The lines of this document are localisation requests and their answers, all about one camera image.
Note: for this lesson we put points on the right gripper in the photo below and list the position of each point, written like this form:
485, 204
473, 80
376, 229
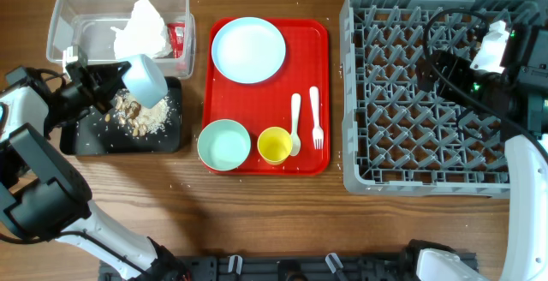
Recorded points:
456, 68

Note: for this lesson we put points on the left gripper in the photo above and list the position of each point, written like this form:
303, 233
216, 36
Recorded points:
91, 82

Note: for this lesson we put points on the light blue bowl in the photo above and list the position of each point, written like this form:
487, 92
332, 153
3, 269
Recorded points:
144, 80

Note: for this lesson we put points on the rice and food scraps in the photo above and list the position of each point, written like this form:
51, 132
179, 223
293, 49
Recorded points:
138, 119

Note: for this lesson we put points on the white napkin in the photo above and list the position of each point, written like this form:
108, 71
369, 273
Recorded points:
145, 33

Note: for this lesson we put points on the red snack wrapper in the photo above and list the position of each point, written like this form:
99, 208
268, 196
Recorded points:
177, 35

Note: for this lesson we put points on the yellow cup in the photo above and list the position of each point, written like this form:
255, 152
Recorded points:
274, 145

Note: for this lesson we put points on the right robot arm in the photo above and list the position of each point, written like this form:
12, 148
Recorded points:
507, 78

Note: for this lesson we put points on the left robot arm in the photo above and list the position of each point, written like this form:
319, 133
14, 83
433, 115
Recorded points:
43, 196

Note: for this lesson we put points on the grey dishwasher rack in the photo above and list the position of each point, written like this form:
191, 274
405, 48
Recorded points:
398, 140

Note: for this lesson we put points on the black plastic tray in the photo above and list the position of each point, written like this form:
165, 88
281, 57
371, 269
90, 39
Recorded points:
92, 135

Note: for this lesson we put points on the clear plastic bin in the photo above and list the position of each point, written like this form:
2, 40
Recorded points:
87, 23

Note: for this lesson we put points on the mint green bowl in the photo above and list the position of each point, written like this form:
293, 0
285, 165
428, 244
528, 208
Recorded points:
224, 145

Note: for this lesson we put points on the cream plastic spoon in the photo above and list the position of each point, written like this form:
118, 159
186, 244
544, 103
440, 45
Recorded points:
295, 115

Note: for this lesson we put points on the light blue plate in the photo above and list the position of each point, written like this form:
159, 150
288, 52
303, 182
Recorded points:
248, 50

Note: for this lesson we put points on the red serving tray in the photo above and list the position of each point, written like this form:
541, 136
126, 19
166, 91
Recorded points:
267, 104

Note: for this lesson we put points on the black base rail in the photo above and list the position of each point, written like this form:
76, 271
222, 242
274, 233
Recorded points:
365, 267

